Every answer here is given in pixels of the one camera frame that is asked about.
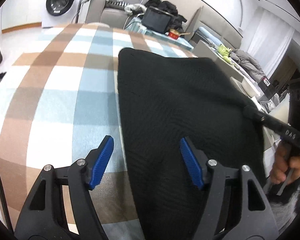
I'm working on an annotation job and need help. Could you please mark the green plush toy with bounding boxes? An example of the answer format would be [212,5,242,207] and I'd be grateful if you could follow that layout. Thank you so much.
[217,44,232,63]

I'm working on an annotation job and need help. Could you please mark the person's right hand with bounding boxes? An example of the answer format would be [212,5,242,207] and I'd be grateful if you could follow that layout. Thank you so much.
[269,141,300,185]

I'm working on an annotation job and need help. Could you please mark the small teal side table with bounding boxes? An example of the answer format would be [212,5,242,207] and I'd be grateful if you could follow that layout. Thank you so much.
[124,17,194,51]

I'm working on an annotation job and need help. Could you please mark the grey duvet on bed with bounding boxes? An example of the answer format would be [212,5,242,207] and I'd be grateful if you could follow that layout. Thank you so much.
[230,49,266,82]

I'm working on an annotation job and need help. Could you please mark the blue pillow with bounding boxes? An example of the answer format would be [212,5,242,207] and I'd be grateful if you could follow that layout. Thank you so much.
[197,27,222,45]

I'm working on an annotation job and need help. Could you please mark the grey sofa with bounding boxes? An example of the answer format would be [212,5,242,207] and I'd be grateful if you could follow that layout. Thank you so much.
[82,0,139,29]

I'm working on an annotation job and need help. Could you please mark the white lower kitchen cabinets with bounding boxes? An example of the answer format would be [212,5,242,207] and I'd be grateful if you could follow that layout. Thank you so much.
[0,0,45,32]

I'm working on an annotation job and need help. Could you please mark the black clothes pile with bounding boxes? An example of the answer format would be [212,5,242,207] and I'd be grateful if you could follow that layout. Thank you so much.
[145,0,187,33]

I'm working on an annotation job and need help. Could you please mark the black knit sweater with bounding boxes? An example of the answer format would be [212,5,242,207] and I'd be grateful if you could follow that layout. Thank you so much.
[117,48,266,239]

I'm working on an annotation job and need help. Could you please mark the white washing machine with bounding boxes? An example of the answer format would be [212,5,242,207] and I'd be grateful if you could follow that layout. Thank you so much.
[42,0,80,28]

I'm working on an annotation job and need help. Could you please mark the red instant noodle bowl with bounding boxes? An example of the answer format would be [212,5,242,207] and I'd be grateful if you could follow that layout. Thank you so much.
[168,29,181,40]

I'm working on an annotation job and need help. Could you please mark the grey bed headboard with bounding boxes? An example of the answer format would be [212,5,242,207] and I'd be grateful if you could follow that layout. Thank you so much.
[185,5,243,49]

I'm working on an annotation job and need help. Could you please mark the black air fryer pot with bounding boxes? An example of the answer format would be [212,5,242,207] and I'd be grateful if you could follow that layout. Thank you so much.
[141,7,172,34]

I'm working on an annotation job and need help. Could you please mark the checkered plaid tablecloth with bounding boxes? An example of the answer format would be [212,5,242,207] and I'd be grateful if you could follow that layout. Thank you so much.
[0,24,192,239]

